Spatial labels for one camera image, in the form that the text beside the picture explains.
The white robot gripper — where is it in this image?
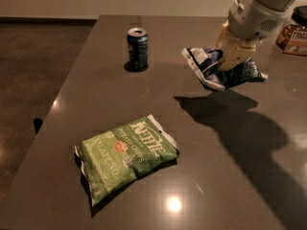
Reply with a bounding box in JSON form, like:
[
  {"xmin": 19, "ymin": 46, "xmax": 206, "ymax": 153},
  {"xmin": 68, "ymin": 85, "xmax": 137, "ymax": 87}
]
[{"xmin": 216, "ymin": 0, "xmax": 288, "ymax": 71}]

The snack jar with label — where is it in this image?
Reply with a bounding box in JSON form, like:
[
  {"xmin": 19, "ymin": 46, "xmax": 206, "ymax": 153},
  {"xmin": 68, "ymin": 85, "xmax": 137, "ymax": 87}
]
[{"xmin": 276, "ymin": 6, "xmax": 307, "ymax": 57}]

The blue soda can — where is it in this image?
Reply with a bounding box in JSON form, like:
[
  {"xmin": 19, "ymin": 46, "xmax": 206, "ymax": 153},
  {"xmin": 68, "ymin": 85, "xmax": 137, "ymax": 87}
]
[{"xmin": 127, "ymin": 27, "xmax": 149, "ymax": 72}]

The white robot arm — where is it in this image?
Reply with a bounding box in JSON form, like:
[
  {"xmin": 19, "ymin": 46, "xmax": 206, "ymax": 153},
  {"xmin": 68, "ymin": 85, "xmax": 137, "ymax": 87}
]
[{"xmin": 216, "ymin": 0, "xmax": 295, "ymax": 71}]

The blue chip bag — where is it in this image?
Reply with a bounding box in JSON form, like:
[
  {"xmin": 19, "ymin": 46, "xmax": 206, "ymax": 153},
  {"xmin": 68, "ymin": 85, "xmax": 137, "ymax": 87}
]
[{"xmin": 180, "ymin": 46, "xmax": 269, "ymax": 92}]

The green jalapeno chip bag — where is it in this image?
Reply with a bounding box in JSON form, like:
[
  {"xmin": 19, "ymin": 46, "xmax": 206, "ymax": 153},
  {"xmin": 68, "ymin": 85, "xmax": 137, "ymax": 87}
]
[{"xmin": 75, "ymin": 115, "xmax": 178, "ymax": 206}]

